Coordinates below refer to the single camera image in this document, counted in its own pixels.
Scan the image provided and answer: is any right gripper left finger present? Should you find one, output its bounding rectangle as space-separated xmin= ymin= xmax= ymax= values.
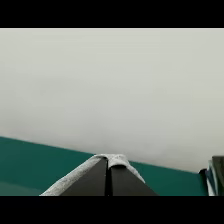
xmin=61 ymin=156 xmax=110 ymax=197

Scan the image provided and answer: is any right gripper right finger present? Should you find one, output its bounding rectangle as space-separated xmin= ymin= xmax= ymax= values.
xmin=110 ymin=165 xmax=158 ymax=197

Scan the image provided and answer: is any pale grey garment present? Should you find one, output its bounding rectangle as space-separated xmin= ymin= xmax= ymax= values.
xmin=0 ymin=28 xmax=224 ymax=197

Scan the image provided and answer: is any navy garment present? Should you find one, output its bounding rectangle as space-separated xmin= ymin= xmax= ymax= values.
xmin=198 ymin=155 xmax=224 ymax=197

